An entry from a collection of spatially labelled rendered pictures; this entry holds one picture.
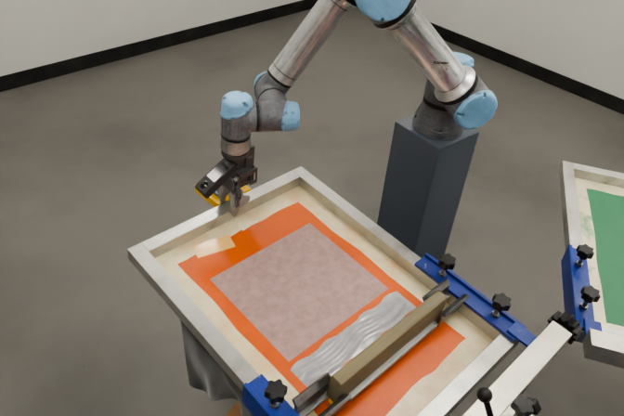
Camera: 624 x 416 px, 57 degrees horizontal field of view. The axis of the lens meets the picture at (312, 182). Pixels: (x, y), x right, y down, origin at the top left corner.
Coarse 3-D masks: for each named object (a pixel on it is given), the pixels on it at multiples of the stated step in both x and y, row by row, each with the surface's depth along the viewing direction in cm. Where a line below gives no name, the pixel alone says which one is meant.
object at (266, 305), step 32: (192, 256) 147; (224, 256) 148; (256, 256) 149; (224, 288) 140; (256, 288) 141; (288, 288) 142; (256, 320) 134; (288, 320) 135; (320, 320) 136; (288, 352) 128; (384, 384) 124
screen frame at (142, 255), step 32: (256, 192) 164; (320, 192) 167; (192, 224) 151; (352, 224) 161; (128, 256) 143; (416, 256) 151; (160, 288) 134; (192, 320) 128; (480, 320) 138; (224, 352) 122; (448, 384) 122
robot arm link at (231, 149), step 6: (222, 138) 142; (222, 144) 143; (228, 144) 141; (234, 144) 141; (240, 144) 142; (246, 144) 143; (228, 150) 143; (234, 150) 142; (240, 150) 143; (246, 150) 144
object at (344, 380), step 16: (432, 304) 130; (400, 320) 125; (416, 320) 126; (432, 320) 133; (384, 336) 121; (400, 336) 122; (368, 352) 118; (384, 352) 120; (352, 368) 115; (368, 368) 118; (336, 384) 113; (352, 384) 116
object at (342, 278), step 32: (256, 224) 159; (288, 224) 160; (320, 224) 161; (288, 256) 150; (320, 256) 152; (352, 256) 153; (320, 288) 143; (352, 288) 144; (384, 288) 146; (352, 320) 137; (416, 352) 132; (448, 352) 133
